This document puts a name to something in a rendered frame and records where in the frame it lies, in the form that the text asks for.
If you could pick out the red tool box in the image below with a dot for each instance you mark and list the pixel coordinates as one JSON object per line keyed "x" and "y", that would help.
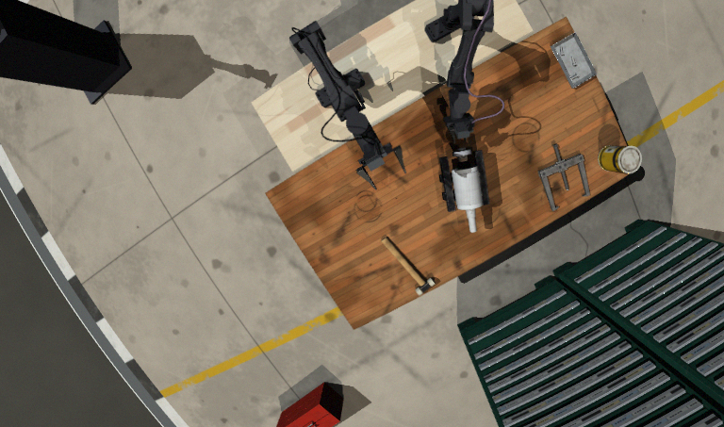
{"x": 321, "y": 407}

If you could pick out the wooden-handled mallet with white faces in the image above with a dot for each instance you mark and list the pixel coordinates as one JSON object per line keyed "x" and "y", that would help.
{"x": 423, "y": 285}

